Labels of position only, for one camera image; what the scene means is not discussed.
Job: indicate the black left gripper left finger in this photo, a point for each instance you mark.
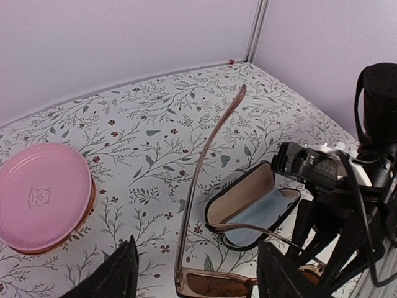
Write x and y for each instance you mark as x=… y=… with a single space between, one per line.
x=117 y=276

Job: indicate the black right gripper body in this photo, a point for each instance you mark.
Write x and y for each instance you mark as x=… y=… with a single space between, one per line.
x=361 y=230

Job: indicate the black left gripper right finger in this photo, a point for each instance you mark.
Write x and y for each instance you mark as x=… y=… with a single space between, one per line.
x=277 y=277

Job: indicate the light blue cloth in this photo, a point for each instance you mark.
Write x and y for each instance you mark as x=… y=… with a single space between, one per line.
x=268 y=212

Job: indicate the brown sunglasses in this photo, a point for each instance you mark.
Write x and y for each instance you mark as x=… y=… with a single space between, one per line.
x=190 y=282

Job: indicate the black glasses case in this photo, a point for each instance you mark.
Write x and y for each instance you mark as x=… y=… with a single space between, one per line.
x=253 y=199

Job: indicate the orange plate underneath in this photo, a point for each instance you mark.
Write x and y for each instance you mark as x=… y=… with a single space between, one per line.
x=87 y=213

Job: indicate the pink plate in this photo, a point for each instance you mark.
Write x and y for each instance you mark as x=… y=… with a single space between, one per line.
x=45 y=193

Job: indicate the right aluminium frame post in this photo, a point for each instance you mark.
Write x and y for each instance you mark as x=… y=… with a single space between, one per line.
x=256 y=30

